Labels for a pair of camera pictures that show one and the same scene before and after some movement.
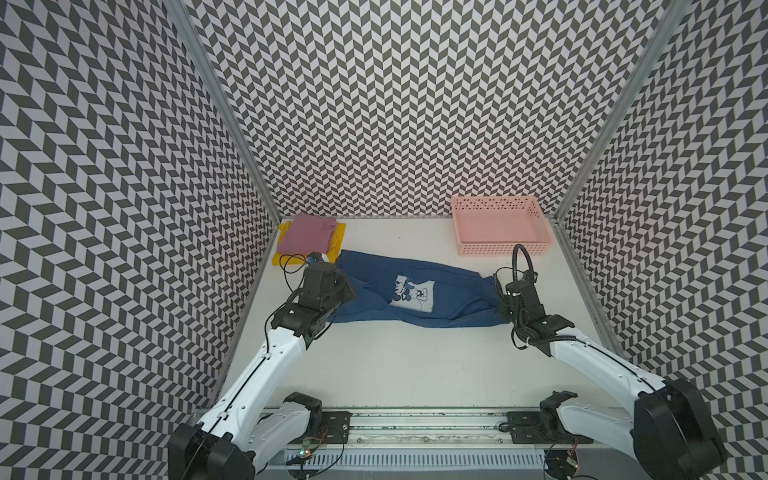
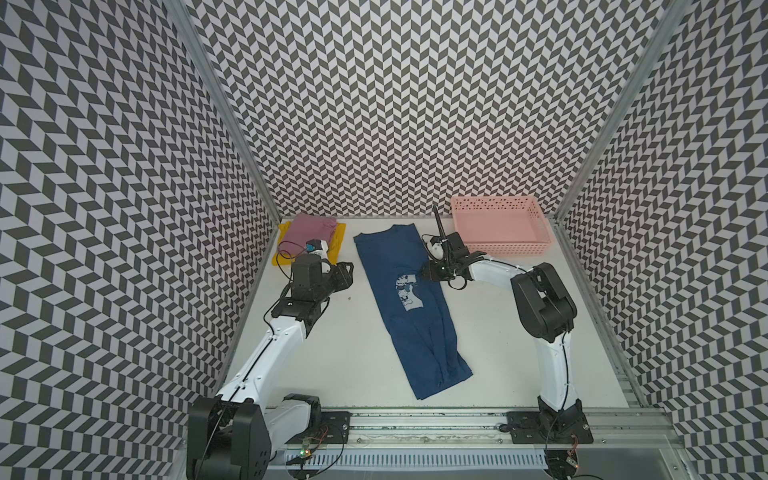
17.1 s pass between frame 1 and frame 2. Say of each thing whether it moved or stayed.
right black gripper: moved
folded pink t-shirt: stayed
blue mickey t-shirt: moved
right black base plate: stayed
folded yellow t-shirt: stayed
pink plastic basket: stayed
